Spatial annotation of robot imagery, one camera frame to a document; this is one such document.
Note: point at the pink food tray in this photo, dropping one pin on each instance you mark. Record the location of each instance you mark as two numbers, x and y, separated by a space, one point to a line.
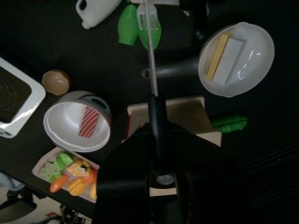
47 159

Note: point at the star-shaped green toy slice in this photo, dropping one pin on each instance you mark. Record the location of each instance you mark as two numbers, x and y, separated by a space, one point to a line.
51 172

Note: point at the white grey toy pot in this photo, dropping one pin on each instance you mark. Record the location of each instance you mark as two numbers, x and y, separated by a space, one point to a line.
66 128

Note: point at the red striped bacon strip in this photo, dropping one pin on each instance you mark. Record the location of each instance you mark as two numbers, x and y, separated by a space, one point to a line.
90 122

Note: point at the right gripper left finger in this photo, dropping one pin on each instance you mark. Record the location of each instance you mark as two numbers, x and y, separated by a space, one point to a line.
125 180

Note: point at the white tray with grille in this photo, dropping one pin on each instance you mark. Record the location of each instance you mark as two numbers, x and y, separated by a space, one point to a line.
35 96

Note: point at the smooth green toy vegetable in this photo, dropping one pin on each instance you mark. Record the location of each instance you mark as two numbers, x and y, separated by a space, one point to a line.
65 159

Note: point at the green toy leaf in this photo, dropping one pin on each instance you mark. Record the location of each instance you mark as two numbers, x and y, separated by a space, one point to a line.
156 29
129 26

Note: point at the orange toy slice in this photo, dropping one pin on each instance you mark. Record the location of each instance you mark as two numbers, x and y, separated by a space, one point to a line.
92 176

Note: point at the white toy milk jug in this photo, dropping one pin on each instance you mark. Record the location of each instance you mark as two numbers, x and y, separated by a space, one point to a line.
100 10

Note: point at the black office chair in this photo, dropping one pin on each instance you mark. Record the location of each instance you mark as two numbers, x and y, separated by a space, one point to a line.
15 204

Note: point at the orange toy carrot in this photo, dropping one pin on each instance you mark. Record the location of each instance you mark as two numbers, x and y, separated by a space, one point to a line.
58 183

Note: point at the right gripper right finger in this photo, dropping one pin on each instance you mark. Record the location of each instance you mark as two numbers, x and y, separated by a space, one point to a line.
210 186

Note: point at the beige cutting board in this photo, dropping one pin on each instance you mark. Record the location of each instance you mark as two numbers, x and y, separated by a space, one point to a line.
184 112

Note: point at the yellow white butter block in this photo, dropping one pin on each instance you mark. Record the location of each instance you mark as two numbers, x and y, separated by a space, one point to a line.
230 58

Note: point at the yellow white toast piece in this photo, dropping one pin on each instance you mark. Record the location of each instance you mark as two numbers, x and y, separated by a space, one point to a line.
78 169

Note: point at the yellow toy banana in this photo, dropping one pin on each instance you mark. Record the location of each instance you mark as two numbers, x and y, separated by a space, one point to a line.
94 192

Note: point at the yellow orange toy piece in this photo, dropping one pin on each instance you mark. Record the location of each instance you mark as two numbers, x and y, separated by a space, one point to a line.
77 186

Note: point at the brown egg shell half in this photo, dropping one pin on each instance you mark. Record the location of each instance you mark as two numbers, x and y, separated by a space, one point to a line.
57 82

